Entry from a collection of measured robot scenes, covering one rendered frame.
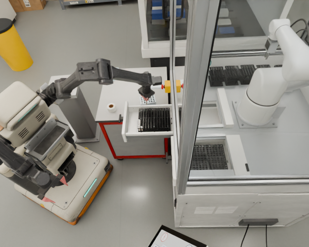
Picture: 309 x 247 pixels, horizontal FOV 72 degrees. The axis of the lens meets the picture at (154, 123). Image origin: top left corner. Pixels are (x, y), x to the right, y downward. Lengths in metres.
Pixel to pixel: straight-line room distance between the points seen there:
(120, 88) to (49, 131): 0.76
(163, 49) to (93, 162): 1.23
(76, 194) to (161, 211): 0.77
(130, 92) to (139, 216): 1.13
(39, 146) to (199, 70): 1.11
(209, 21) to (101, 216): 2.00
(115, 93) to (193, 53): 1.48
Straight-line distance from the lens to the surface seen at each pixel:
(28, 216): 2.50
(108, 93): 1.92
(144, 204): 2.17
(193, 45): 0.45
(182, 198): 1.26
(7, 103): 1.22
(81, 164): 2.14
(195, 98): 0.56
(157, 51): 2.09
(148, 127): 1.45
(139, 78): 1.19
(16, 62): 3.91
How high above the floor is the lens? 2.07
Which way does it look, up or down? 53 degrees down
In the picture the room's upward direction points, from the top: 5 degrees counter-clockwise
